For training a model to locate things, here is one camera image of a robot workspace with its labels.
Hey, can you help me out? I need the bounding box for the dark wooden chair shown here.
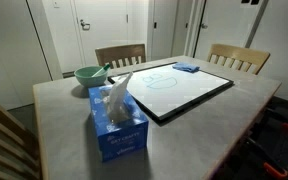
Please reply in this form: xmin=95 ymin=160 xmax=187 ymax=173
xmin=95 ymin=44 xmax=146 ymax=69

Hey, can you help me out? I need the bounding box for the black framed white board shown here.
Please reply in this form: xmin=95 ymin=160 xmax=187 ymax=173
xmin=107 ymin=61 xmax=235 ymax=122

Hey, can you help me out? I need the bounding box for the light wooden chair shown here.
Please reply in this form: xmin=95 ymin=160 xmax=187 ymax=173
xmin=207 ymin=44 xmax=270 ymax=75

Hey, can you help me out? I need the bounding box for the blue tissue box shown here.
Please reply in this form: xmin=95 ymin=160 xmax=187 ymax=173
xmin=88 ymin=85 xmax=149 ymax=162

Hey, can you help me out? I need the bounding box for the white wall switch plate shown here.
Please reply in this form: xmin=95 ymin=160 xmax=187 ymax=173
xmin=52 ymin=0 xmax=60 ymax=8

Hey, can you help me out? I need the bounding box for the blue folded cloth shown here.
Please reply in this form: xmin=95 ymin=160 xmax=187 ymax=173
xmin=173 ymin=62 xmax=200 ymax=73

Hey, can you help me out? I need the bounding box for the white tissue wipe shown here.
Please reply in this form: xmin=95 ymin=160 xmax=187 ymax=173
xmin=103 ymin=72 xmax=133 ymax=123

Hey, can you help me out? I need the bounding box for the white door with handle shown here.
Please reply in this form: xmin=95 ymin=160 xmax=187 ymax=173
xmin=74 ymin=0 xmax=128 ymax=66

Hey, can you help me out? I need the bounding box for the white door right side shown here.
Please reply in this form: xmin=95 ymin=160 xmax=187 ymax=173
xmin=193 ymin=0 xmax=268 ymax=60

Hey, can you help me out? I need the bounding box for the green bowl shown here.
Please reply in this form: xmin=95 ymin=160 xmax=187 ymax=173
xmin=74 ymin=66 xmax=108 ymax=88

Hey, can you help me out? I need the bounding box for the green white marker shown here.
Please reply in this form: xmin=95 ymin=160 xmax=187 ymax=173
xmin=91 ymin=64 xmax=110 ymax=77

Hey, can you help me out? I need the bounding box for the orange black clamp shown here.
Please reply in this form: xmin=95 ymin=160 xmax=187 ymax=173
xmin=246 ymin=138 xmax=288 ymax=180
xmin=266 ymin=108 xmax=288 ymax=131

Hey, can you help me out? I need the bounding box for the orange black clamp lower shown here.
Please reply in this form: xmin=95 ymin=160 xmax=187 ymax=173
xmin=246 ymin=138 xmax=288 ymax=180

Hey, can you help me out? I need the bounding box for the wooden chair at left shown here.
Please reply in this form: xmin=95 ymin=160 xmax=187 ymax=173
xmin=0 ymin=105 xmax=43 ymax=180

